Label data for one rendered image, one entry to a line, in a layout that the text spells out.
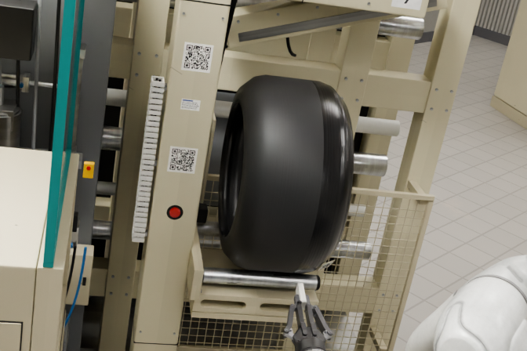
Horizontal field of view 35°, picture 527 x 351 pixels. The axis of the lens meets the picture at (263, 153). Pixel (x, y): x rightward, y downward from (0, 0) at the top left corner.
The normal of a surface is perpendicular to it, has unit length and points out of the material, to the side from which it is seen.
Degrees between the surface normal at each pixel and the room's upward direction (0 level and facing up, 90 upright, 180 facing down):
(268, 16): 90
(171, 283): 90
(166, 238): 90
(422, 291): 0
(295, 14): 90
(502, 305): 21
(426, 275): 0
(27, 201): 0
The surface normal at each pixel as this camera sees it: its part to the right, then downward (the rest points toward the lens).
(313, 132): 0.22, -0.42
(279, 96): 0.21, -0.73
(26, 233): 0.17, -0.91
